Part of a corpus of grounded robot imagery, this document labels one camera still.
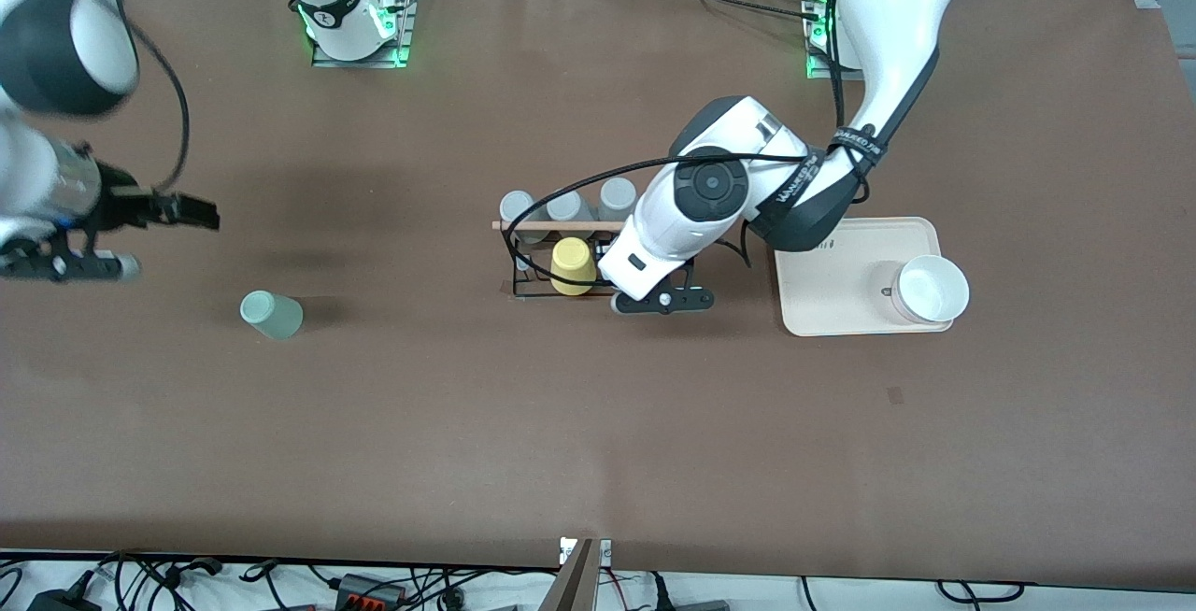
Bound pale green cup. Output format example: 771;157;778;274
240;290;305;342

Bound yellow cup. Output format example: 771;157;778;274
550;236;598;297

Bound grey cup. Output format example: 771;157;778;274
499;190;536;246
547;192;597;225
598;178;639;221

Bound black power adapter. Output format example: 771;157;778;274
26;585;101;611

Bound black box orange connectors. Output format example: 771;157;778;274
334;573;406;611

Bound brown table mat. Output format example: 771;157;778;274
0;0;1196;590

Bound beige plastic tray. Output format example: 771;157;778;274
773;216;944;339

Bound pale pink cup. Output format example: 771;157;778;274
889;254;971;326

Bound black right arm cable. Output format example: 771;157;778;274
103;0;192;196

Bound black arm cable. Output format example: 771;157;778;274
103;0;192;196
502;0;872;287

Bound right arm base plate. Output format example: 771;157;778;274
310;0;419;69

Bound black wire cup rack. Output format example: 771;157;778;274
492;214;646;300

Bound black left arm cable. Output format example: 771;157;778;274
502;0;872;287

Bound metal camera post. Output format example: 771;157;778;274
536;536;614;611

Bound black velcro cable strap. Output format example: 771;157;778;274
751;152;825;221
830;124;885;162

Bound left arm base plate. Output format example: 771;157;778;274
802;0;865;81

